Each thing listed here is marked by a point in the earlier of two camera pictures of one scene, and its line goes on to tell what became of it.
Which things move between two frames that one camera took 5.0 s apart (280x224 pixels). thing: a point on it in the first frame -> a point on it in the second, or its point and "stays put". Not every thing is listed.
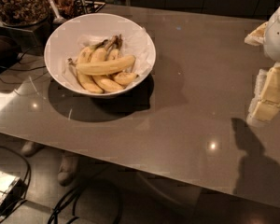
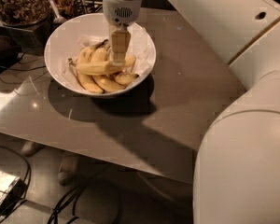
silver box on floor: x=6 y=190 stays put
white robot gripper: x=277 y=36 -> x=121 y=11
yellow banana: x=107 y=66 stays put
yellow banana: x=106 y=82 stays put
